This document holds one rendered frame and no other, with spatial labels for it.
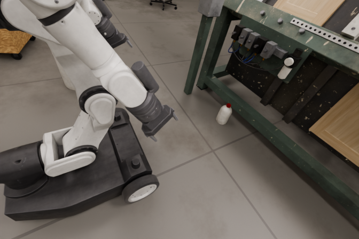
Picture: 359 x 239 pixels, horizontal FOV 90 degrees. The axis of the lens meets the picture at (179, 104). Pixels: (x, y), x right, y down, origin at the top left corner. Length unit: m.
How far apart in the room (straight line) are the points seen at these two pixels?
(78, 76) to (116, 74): 0.31
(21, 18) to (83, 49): 0.22
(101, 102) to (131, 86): 0.31
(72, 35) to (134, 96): 0.17
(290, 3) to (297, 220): 1.32
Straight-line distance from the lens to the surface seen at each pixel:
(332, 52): 1.24
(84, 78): 0.70
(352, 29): 1.25
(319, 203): 1.66
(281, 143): 1.54
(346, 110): 1.53
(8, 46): 2.25
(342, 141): 1.63
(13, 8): 0.57
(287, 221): 1.45
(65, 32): 0.37
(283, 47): 1.29
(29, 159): 1.01
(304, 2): 1.41
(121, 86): 0.41
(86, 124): 0.86
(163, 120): 0.60
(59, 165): 0.98
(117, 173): 1.07
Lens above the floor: 1.13
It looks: 43 degrees down
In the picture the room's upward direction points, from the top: 13 degrees clockwise
